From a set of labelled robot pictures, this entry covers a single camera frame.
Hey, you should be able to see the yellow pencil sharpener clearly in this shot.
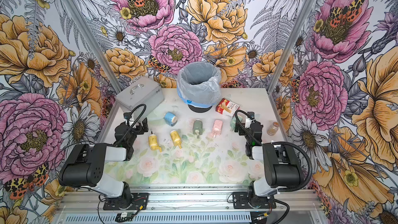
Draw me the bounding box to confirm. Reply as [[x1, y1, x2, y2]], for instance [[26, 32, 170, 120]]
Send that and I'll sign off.
[[148, 131, 162, 152], [170, 130, 182, 149]]

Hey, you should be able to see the blue pencil sharpener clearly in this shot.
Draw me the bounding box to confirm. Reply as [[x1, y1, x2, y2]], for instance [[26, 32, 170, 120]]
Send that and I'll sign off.
[[164, 112, 178, 127]]

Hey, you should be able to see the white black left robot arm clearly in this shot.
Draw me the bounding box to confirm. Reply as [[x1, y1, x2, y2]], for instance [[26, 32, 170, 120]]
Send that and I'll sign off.
[[59, 119, 149, 211]]

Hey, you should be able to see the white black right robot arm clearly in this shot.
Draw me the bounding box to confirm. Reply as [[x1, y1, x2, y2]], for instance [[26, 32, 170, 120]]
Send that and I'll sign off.
[[232, 121, 307, 209]]

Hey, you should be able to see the mint green pencil sharpener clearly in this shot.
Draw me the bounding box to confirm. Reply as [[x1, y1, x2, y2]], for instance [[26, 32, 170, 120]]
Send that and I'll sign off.
[[230, 117, 236, 132]]

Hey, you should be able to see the pink pencil sharpener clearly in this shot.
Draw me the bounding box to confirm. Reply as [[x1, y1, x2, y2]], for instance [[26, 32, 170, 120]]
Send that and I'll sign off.
[[211, 119, 223, 139]]

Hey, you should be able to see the dark green pencil sharpener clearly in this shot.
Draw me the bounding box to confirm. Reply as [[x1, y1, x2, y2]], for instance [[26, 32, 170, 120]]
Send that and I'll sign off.
[[193, 119, 203, 139]]

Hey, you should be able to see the red white cardboard box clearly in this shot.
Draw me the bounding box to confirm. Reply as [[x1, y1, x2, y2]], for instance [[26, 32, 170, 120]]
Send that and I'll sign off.
[[216, 98, 240, 118]]

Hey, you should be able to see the silver metal case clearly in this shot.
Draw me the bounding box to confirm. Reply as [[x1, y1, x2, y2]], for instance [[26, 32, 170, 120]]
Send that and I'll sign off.
[[116, 77, 164, 121]]

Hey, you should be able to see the floral table mat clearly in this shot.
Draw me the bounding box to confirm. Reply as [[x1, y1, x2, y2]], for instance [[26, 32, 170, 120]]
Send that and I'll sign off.
[[105, 114, 264, 186]]

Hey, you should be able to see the black bin with plastic liner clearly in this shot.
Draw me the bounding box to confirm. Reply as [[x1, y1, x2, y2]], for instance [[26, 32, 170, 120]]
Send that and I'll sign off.
[[177, 62, 221, 113]]

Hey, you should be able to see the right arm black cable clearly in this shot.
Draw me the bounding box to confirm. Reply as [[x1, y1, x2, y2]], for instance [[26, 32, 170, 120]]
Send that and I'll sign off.
[[234, 109, 313, 192]]

